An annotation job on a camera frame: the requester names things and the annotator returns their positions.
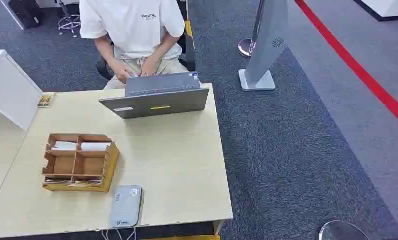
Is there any white cable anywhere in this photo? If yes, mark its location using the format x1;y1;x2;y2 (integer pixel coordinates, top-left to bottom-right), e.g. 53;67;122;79
101;227;137;240

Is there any chrome stool base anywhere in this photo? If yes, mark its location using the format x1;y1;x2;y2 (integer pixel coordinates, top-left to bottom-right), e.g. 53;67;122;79
55;0;81;38

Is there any wooden card box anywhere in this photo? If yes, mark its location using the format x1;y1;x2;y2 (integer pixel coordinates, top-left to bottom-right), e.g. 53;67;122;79
41;133;120;193

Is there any black office chair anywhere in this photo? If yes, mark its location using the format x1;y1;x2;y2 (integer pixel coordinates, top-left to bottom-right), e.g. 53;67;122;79
96;0;197;82

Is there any pale wooden desk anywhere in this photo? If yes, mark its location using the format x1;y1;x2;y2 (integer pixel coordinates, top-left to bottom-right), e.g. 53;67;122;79
0;83;234;240

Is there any chrome stanchion post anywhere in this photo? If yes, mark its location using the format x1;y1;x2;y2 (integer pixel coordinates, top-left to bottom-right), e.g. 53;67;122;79
237;0;265;59

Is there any white platform with dark edge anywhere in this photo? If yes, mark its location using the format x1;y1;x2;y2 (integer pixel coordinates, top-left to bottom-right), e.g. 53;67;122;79
353;0;398;22

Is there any person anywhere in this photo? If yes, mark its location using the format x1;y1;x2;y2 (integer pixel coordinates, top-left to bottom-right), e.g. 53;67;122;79
79;0;189;90

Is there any black bag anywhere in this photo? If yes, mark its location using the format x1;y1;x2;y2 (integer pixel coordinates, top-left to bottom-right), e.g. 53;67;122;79
8;0;44;30

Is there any grey kiosk stand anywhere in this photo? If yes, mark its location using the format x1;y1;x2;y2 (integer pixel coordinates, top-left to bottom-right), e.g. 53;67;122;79
238;0;289;92

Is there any small yellow patterned packet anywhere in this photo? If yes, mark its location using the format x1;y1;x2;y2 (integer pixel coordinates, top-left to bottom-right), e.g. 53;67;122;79
37;92;57;109

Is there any round chrome base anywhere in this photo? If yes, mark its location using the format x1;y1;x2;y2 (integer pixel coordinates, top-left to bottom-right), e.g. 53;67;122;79
318;220;370;240

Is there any white partition panel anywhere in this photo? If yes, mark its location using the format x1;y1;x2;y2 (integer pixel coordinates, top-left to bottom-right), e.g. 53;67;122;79
0;49;44;132

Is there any grey laptop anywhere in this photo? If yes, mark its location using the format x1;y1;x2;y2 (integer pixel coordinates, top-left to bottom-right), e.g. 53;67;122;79
98;71;210;120

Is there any red floor tape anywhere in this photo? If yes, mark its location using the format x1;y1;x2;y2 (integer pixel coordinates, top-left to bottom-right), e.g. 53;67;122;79
294;0;398;132

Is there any white card stack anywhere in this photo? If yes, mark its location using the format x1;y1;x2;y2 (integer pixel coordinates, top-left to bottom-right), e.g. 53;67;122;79
81;142;112;152
51;141;78;152

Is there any grey card reader device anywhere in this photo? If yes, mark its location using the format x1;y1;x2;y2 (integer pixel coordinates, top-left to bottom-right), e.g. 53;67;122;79
108;185;143;229

